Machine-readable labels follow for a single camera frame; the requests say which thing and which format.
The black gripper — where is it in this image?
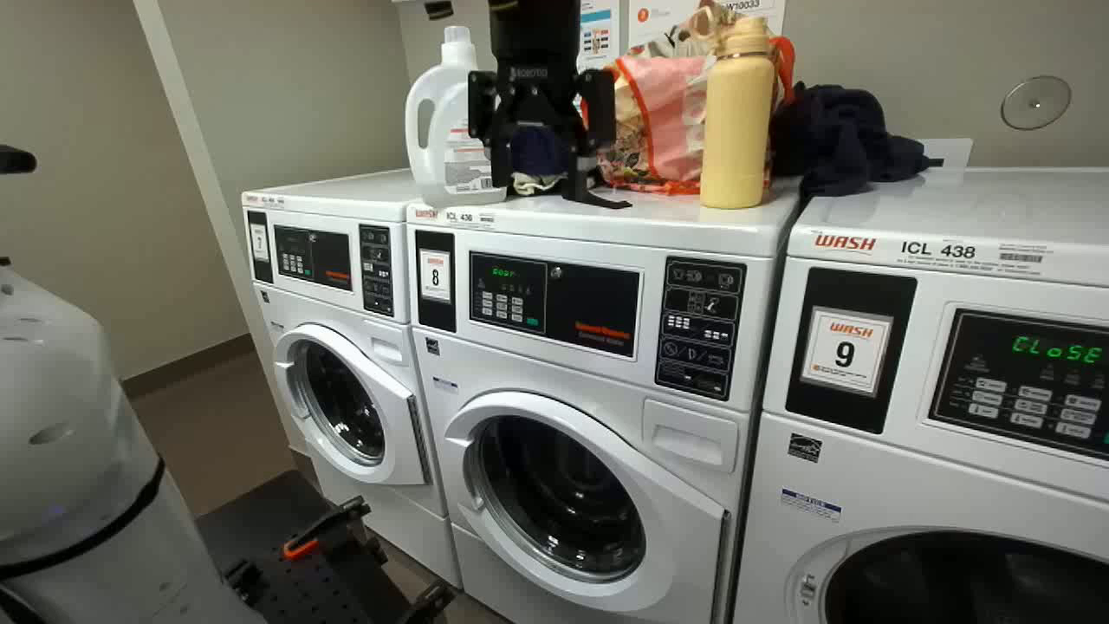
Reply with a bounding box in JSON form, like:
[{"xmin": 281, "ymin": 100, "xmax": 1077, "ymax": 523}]
[{"xmin": 490, "ymin": 0, "xmax": 588, "ymax": 195}]

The beige clothing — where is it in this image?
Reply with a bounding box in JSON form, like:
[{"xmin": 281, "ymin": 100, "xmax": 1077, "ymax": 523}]
[{"xmin": 655, "ymin": 2, "xmax": 741, "ymax": 62}]

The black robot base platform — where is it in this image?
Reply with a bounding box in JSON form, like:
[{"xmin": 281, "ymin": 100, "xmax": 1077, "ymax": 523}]
[{"xmin": 196, "ymin": 465, "xmax": 462, "ymax": 624}]

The orange patterned mesh bag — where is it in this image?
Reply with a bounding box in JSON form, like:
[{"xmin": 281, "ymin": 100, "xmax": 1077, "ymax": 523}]
[{"xmin": 594, "ymin": 32, "xmax": 800, "ymax": 198}]

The dark navy clothing pile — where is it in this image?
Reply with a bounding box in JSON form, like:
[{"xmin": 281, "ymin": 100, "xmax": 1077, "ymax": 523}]
[{"xmin": 769, "ymin": 79, "xmax": 948, "ymax": 201}]

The black cloth bundle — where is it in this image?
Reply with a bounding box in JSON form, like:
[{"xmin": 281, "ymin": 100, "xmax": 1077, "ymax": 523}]
[{"xmin": 496, "ymin": 114, "xmax": 636, "ymax": 212}]

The small off-white cloth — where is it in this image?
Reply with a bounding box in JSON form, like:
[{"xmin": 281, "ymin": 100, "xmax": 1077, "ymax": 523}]
[{"xmin": 514, "ymin": 170, "xmax": 573, "ymax": 198}]

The white detergent bottle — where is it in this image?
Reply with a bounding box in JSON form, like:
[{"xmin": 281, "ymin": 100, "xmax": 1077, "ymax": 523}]
[{"xmin": 401, "ymin": 19, "xmax": 510, "ymax": 209}]

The white notice poster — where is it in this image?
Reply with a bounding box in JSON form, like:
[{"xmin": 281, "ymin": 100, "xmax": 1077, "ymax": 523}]
[{"xmin": 577, "ymin": 0, "xmax": 624, "ymax": 70}]

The yellow water bottle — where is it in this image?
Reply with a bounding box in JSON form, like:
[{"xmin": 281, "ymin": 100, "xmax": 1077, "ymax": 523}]
[{"xmin": 696, "ymin": 12, "xmax": 779, "ymax": 213}]

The white front-load washer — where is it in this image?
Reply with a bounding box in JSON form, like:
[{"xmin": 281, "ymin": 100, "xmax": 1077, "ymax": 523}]
[{"xmin": 241, "ymin": 170, "xmax": 464, "ymax": 587}]

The white washer number eight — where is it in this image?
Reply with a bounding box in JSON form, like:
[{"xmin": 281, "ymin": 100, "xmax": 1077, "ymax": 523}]
[{"xmin": 401, "ymin": 183, "xmax": 807, "ymax": 624}]

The small white card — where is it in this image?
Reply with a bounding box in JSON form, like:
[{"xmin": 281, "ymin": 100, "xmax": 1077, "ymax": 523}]
[{"xmin": 915, "ymin": 134, "xmax": 978, "ymax": 176}]

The white washer number nine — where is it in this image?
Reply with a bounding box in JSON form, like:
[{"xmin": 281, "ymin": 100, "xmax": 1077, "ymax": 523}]
[{"xmin": 732, "ymin": 166, "xmax": 1109, "ymax": 624}]

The black stand knob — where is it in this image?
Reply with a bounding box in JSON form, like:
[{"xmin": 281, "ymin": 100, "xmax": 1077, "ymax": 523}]
[{"xmin": 0, "ymin": 141, "xmax": 41, "ymax": 179}]

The black clamp with orange handle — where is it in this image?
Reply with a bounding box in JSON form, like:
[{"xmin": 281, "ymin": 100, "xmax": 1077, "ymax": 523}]
[{"xmin": 277, "ymin": 494, "xmax": 374, "ymax": 568}]

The round wall cover plate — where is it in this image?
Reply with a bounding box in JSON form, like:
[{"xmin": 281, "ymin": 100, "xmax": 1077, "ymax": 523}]
[{"xmin": 997, "ymin": 71, "xmax": 1074, "ymax": 134}]

